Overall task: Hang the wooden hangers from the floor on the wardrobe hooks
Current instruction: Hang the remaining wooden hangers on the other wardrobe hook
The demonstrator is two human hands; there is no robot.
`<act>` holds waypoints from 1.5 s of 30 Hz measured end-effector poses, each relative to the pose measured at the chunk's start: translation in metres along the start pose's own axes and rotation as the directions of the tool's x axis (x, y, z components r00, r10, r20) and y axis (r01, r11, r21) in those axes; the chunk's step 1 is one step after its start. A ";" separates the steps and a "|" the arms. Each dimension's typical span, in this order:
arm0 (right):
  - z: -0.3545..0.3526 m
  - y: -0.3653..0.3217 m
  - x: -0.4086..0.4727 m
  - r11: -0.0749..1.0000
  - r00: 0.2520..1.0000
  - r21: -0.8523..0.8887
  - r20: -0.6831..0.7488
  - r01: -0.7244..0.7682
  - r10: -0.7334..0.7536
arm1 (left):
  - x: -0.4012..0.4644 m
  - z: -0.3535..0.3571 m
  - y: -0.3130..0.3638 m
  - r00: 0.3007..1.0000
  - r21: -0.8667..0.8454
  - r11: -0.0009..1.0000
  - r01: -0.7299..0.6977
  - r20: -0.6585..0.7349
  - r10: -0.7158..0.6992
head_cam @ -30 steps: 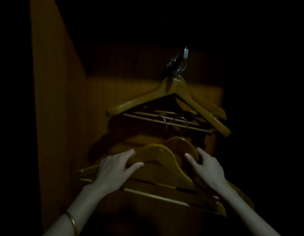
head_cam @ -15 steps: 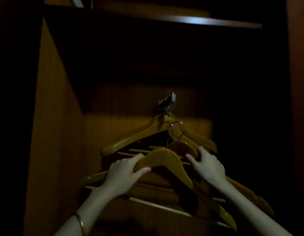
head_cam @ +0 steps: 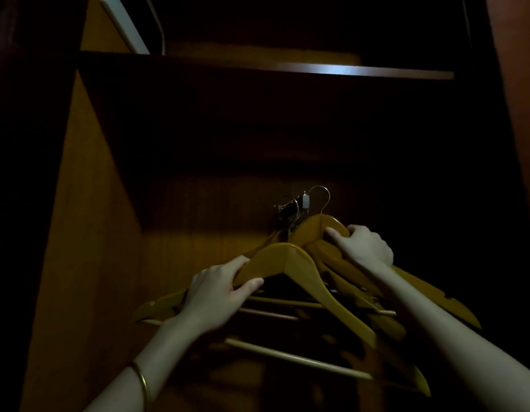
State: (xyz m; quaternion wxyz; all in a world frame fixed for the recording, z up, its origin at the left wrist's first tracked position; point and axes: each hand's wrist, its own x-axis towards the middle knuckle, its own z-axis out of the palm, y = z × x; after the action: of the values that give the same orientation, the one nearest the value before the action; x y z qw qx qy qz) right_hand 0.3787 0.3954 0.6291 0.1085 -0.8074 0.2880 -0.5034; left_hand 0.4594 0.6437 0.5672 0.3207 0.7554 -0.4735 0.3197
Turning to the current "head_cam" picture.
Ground gold bangle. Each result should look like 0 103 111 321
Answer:
128 360 153 412

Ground brown wooden wardrobe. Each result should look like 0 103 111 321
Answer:
0 0 530 412

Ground person's left forearm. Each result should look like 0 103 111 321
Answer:
82 312 207 412

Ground yellow wooden clothes hanger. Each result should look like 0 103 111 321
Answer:
243 185 483 331
223 336 432 399
133 242 378 349
305 240 408 342

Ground small black clip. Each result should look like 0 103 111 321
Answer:
277 201 301 221

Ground person's right hand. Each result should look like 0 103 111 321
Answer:
325 224 395 276

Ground person's right forearm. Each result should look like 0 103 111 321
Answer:
368 263 530 412

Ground white flat board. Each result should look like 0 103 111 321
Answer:
98 0 151 55

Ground person's left hand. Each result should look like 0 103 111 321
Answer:
178 255 265 336

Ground wooden wardrobe shelf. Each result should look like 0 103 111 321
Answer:
78 50 455 81

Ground reddish wooden wardrobe door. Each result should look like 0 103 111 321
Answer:
485 0 530 258

